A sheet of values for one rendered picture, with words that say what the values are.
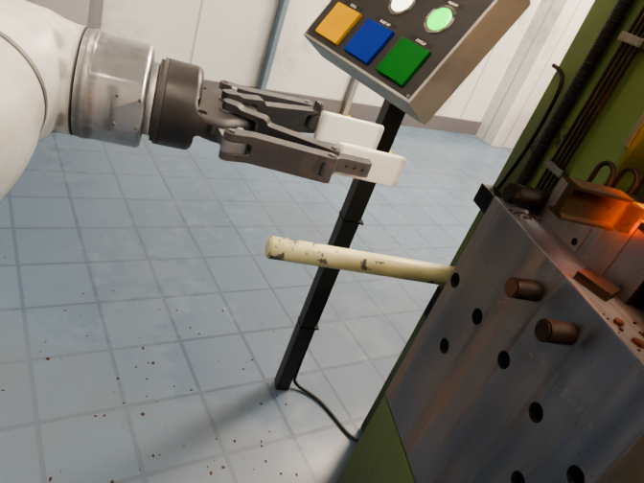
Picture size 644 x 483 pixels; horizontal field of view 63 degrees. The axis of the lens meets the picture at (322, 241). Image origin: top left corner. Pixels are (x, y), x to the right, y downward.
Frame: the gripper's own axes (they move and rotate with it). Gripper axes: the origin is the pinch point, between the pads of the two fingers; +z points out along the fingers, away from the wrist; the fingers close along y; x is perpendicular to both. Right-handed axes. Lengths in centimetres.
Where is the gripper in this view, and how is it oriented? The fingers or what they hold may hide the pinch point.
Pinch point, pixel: (363, 149)
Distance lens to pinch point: 53.8
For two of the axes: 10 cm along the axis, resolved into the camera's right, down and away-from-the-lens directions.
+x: 3.1, -8.1, -5.0
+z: 9.3, 1.6, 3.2
